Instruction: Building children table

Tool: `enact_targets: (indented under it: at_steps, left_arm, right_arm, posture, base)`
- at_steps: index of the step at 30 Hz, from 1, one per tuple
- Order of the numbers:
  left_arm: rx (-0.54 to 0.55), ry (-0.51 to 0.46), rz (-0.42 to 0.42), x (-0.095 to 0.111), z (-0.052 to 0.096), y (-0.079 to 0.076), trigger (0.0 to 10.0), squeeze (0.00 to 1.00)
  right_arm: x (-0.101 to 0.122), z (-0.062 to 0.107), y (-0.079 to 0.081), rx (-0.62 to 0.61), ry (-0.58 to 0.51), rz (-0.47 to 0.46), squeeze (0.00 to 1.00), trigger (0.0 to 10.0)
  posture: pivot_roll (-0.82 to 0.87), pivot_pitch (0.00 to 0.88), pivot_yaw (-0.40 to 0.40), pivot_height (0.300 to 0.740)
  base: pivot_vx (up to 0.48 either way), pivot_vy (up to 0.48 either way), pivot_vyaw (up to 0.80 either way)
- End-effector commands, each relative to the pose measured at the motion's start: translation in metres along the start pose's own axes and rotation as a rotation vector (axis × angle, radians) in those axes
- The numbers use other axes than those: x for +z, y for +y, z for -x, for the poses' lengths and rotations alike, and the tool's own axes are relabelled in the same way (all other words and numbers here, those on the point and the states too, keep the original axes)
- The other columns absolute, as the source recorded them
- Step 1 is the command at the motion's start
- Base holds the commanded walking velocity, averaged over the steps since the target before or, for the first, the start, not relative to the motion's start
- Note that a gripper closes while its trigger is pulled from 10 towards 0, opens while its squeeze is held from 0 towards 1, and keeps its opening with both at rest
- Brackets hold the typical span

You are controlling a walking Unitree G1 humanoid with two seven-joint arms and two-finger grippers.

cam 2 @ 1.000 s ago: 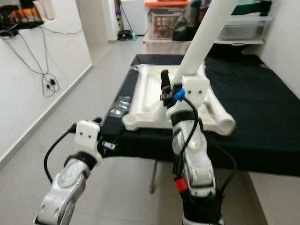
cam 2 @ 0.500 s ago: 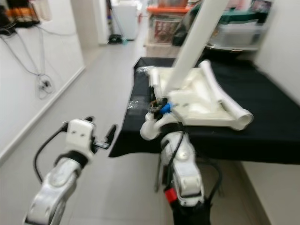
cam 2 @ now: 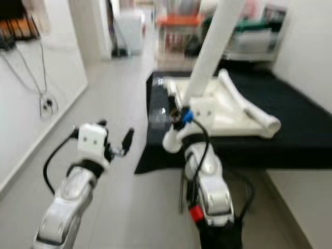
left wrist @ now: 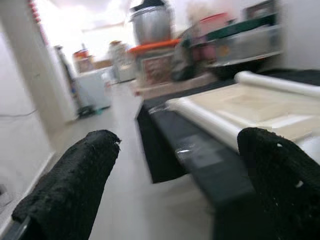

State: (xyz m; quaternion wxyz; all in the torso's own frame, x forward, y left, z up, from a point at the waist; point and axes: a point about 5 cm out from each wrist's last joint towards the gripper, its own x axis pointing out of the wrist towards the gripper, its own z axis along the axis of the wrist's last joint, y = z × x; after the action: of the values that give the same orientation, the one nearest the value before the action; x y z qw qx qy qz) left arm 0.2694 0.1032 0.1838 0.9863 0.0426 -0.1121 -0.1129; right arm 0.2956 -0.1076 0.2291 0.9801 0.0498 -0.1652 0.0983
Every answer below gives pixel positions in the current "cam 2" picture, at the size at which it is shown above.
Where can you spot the checked cloth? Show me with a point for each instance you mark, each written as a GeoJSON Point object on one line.
{"type": "Point", "coordinates": [176, 62]}

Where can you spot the black dish rack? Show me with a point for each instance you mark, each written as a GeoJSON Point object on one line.
{"type": "Point", "coordinates": [21, 28]}

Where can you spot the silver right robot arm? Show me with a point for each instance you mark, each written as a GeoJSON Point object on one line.
{"type": "Point", "coordinates": [210, 187]}

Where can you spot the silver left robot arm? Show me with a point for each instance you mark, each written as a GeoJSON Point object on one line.
{"type": "Point", "coordinates": [65, 212]}

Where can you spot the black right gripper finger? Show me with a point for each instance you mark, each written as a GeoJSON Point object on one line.
{"type": "Point", "coordinates": [174, 116]}

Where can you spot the white wall socket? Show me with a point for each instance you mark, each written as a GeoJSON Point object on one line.
{"type": "Point", "coordinates": [48, 106]}

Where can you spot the clear tape patch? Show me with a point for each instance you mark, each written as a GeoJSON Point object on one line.
{"type": "Point", "coordinates": [158, 116]}

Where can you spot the black bag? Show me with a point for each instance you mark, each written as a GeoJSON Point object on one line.
{"type": "Point", "coordinates": [194, 46]}

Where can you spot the white appliance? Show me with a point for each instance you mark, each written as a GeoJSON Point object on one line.
{"type": "Point", "coordinates": [128, 31]}

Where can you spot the metal table leg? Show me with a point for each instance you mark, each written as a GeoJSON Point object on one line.
{"type": "Point", "coordinates": [182, 192]}

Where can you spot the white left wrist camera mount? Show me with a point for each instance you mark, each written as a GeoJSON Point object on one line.
{"type": "Point", "coordinates": [92, 141]}

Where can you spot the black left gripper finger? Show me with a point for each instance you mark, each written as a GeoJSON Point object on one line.
{"type": "Point", "coordinates": [102, 123]}
{"type": "Point", "coordinates": [127, 139]}

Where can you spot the black tablecloth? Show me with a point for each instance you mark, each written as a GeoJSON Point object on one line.
{"type": "Point", "coordinates": [290, 140]}

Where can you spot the white plastic table top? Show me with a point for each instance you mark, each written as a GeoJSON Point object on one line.
{"type": "Point", "coordinates": [218, 114]}

